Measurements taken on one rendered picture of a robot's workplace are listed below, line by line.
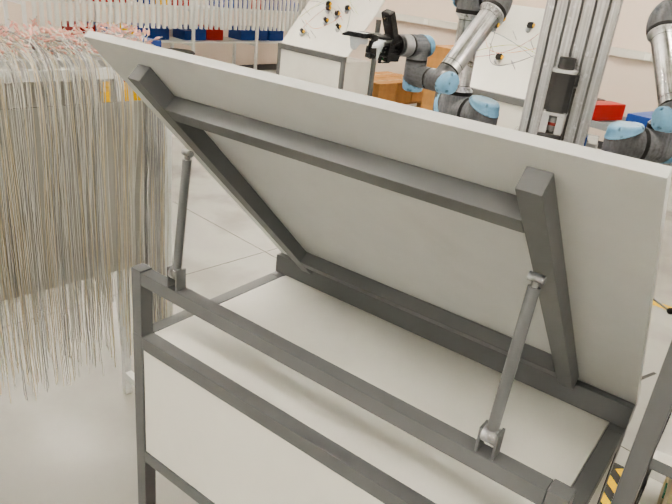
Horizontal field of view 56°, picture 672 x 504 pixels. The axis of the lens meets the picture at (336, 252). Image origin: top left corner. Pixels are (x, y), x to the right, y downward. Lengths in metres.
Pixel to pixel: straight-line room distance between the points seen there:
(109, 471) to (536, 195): 2.05
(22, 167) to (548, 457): 1.56
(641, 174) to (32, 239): 1.68
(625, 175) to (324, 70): 7.24
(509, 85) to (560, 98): 3.99
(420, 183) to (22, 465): 2.02
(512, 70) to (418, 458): 5.41
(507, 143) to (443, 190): 0.18
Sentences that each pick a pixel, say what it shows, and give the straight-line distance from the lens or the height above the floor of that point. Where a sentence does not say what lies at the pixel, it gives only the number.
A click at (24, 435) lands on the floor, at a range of 2.83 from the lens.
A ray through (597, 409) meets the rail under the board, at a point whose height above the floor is 0.82.
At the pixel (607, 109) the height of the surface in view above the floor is 1.05.
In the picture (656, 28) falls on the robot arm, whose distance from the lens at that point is 2.34.
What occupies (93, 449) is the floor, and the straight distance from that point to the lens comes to 2.70.
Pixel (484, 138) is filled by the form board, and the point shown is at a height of 1.58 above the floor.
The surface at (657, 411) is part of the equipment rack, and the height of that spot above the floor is 1.13.
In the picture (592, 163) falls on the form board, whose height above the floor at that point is 1.58.
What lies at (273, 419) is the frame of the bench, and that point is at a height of 0.80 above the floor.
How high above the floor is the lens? 1.76
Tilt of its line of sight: 24 degrees down
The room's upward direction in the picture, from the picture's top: 6 degrees clockwise
